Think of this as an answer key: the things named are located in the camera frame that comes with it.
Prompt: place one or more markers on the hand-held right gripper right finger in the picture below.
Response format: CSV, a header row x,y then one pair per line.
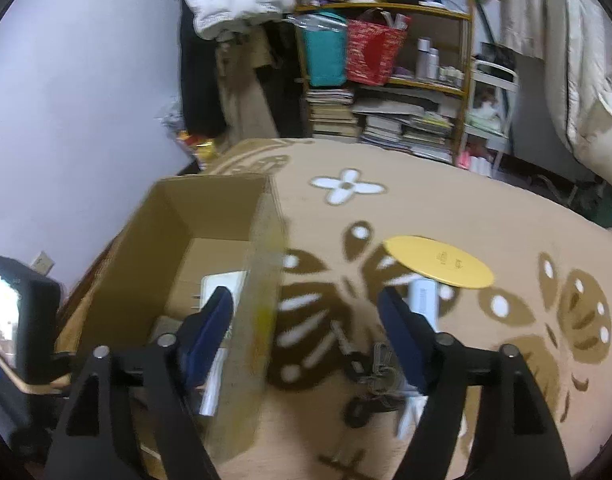
x,y
402,342

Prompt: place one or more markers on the white bottle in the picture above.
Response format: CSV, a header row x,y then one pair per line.
x,y
426,60

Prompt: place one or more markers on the dark hanging clothing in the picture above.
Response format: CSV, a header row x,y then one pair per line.
x,y
201,80

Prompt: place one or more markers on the white duvet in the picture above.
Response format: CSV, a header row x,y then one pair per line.
x,y
576,60

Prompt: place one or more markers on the beige patterned fluffy rug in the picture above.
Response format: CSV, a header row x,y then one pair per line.
x,y
436,200

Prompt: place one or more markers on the teal bag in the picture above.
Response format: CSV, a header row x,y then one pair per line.
x,y
326,55

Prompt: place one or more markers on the brown coat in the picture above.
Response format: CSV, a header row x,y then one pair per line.
x,y
251,90

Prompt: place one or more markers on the wooden shelf unit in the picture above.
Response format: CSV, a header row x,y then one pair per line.
x,y
466,60

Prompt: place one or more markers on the white cart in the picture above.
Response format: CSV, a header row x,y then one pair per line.
x,y
488,110

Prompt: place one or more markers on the white rectangular device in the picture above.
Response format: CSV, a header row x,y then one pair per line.
x,y
426,302

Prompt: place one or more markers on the bunch of keys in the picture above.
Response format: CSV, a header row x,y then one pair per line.
x,y
371,365

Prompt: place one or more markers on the stack of books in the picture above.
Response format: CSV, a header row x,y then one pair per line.
x,y
331,112

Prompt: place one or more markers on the white power adapter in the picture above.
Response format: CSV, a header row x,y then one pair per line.
x,y
226,287

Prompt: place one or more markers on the pile of magazines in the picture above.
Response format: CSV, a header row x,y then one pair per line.
x,y
411,130

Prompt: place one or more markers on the yellow round lid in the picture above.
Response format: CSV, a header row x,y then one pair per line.
x,y
438,262

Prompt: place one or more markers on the cardboard box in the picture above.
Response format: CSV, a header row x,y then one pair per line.
x,y
151,245

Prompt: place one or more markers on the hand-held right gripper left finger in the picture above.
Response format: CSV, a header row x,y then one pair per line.
x,y
211,332

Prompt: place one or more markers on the red basket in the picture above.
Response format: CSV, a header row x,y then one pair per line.
x,y
373,55

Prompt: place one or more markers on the beige wall socket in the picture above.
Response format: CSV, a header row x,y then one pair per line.
x,y
44,262

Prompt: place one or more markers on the dark green cloth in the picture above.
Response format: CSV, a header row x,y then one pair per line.
x,y
603,207

